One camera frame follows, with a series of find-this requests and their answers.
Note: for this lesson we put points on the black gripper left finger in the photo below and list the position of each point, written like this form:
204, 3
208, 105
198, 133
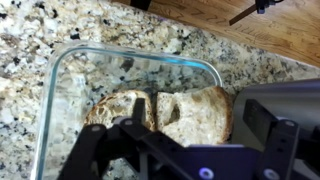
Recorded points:
86, 150

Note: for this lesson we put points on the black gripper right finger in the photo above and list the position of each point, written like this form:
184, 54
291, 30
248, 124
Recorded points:
280, 150

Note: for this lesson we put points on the bread slice with large hole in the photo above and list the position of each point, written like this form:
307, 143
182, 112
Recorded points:
203, 116

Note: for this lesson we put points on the toasted brown bread slice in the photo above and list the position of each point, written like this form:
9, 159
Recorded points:
113, 106

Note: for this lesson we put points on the stainless steel two-slot toaster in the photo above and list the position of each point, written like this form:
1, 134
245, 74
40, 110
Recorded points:
283, 95

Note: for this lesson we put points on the clear glass baking dish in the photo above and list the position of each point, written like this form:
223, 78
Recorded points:
48, 110

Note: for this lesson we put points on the black floor foot bar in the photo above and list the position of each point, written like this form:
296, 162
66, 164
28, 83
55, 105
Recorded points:
140, 4

